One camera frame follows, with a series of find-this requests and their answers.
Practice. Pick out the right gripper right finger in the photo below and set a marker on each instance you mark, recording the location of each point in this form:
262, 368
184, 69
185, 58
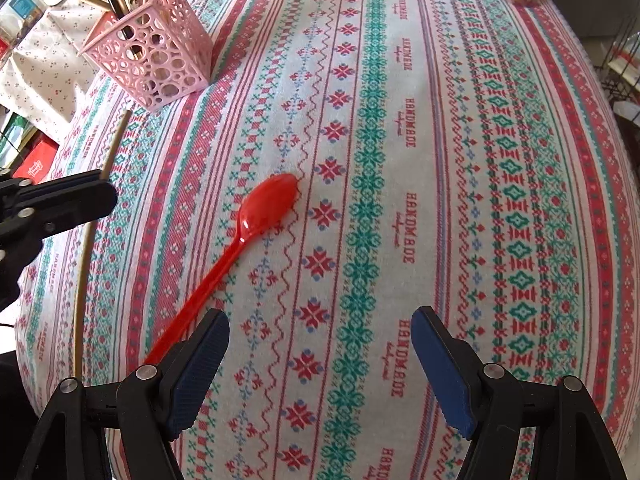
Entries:
482, 401

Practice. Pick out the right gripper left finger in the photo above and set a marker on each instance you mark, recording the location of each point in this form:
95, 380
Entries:
156, 403

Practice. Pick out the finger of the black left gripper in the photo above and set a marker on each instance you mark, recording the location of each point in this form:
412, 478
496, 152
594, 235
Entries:
62, 204

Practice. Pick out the pink plastic lattice basket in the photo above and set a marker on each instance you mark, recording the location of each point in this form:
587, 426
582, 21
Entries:
157, 53

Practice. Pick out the red plastic spoon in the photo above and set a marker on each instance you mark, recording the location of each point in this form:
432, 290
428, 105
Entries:
261, 210

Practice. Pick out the red box on floor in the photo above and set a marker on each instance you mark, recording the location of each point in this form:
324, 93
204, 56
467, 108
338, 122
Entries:
38, 161

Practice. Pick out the white floral side cloth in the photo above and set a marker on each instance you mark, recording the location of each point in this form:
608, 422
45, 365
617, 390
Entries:
46, 77

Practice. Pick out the glass jar blue label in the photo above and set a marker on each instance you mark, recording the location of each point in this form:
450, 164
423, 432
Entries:
17, 19

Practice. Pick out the patterned striped tablecloth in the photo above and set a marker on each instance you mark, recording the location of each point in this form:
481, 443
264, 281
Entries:
456, 153

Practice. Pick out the black wire vegetable rack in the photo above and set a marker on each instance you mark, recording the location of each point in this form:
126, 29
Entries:
619, 71

